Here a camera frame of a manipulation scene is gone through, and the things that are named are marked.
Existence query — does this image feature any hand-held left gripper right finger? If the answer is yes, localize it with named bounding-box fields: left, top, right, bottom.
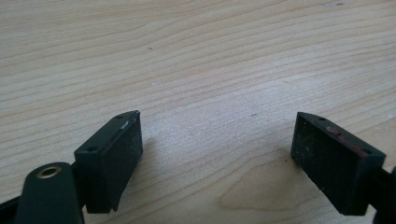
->
left=290, top=111, right=388, bottom=217

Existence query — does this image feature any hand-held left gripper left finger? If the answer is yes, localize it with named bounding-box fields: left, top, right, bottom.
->
left=74, top=109, right=144, bottom=215

